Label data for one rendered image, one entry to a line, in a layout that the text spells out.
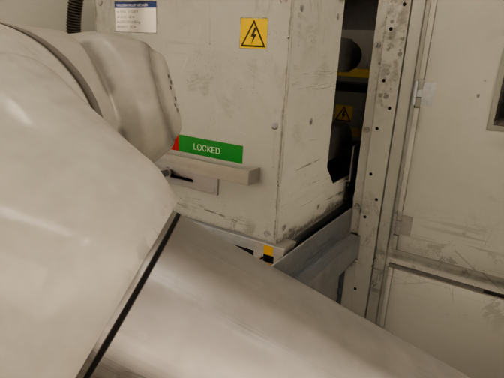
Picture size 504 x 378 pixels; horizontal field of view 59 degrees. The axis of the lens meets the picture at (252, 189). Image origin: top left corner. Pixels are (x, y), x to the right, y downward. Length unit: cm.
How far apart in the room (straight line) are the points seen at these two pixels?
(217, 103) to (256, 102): 9
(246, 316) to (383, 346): 7
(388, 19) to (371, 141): 27
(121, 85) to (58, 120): 12
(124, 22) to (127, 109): 75
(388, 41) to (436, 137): 24
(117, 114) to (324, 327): 18
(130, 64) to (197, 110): 61
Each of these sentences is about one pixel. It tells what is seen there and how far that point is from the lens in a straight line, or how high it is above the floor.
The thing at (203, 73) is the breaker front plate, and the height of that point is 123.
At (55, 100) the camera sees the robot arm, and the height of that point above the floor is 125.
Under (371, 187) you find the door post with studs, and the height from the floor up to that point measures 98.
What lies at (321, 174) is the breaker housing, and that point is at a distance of 99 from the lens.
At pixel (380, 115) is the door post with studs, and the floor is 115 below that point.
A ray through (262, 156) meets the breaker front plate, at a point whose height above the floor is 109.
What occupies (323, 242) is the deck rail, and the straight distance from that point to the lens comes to 100.
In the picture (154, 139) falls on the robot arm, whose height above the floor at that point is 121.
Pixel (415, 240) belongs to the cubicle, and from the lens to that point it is 110.
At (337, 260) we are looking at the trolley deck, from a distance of 102.
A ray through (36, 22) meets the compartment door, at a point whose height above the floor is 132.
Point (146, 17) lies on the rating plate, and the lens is 98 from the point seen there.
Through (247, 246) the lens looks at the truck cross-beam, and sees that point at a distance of 88.
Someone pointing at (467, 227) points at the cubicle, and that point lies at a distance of 107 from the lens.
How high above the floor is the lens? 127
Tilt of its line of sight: 17 degrees down
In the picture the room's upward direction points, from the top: 3 degrees clockwise
